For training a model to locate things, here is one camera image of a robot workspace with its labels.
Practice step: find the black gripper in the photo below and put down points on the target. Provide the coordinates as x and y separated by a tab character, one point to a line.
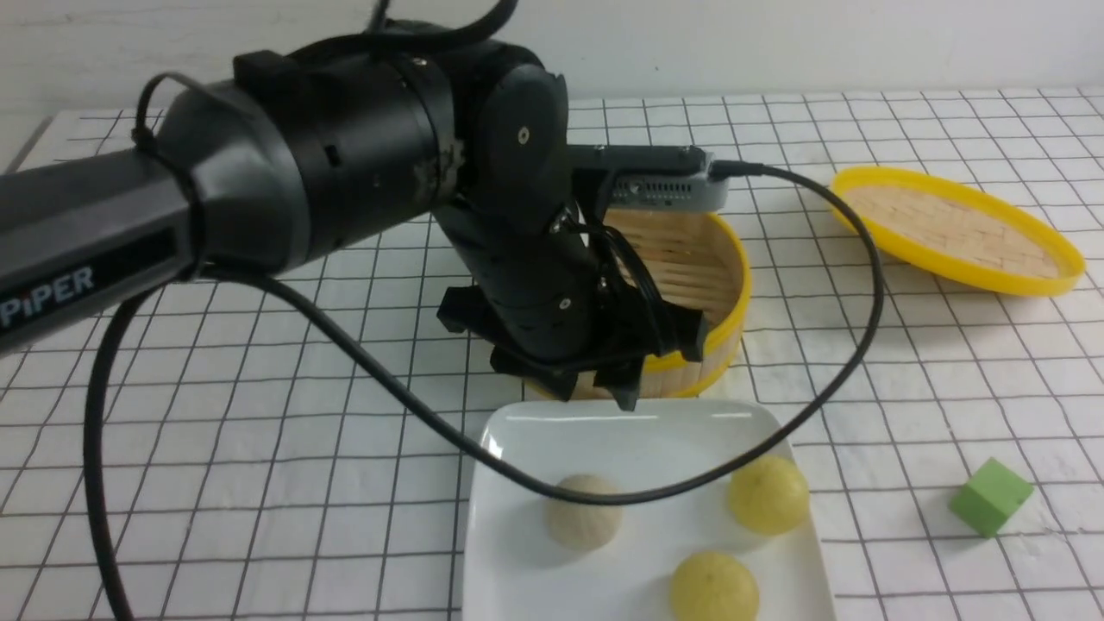
563	301

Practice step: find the pale white steamed bun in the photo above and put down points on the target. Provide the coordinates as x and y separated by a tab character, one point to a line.
583	528

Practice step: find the yellow steamed bun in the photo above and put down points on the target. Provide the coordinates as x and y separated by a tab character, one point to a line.
713	586
770	496

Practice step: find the yellow steamed bun front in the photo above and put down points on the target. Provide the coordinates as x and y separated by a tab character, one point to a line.
713	586

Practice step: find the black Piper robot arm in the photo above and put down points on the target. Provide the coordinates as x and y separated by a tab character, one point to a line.
303	154

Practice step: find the white square plate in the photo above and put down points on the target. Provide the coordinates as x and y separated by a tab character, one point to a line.
514	571

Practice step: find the yellow-rimmed bamboo steamer basket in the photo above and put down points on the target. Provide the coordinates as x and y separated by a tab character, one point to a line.
697	261

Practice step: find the yellow-rimmed bamboo steamer lid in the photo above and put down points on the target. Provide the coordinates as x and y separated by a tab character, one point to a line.
960	233

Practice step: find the green cube block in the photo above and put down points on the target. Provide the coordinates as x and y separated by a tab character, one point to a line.
990	498

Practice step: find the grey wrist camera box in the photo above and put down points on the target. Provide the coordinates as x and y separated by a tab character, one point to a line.
654	178

